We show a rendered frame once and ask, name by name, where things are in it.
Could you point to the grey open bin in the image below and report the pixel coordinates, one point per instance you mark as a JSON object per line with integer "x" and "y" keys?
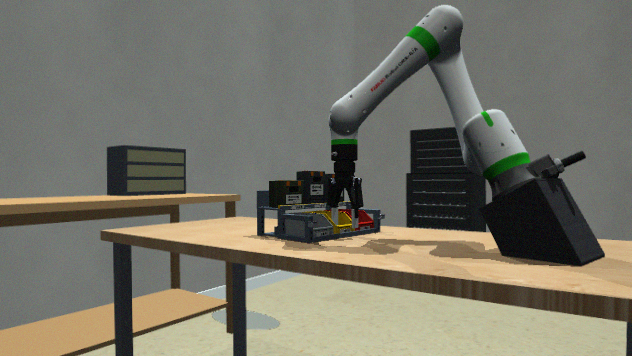
{"x": 297, "y": 227}

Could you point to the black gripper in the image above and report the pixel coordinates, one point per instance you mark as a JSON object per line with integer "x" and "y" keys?
{"x": 344, "y": 178}

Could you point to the olive green case with orange latches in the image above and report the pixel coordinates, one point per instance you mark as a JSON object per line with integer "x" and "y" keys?
{"x": 286, "y": 192}

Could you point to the yellow bin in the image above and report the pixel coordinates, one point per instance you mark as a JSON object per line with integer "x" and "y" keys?
{"x": 344, "y": 222}

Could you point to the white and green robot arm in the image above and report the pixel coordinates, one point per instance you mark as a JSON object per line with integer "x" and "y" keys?
{"x": 488, "y": 140}

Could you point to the grey bin rack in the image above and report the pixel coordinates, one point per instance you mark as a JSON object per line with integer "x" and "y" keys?
{"x": 263, "y": 203}

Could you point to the red open bin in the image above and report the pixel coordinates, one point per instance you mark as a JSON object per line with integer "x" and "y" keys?
{"x": 364, "y": 221}

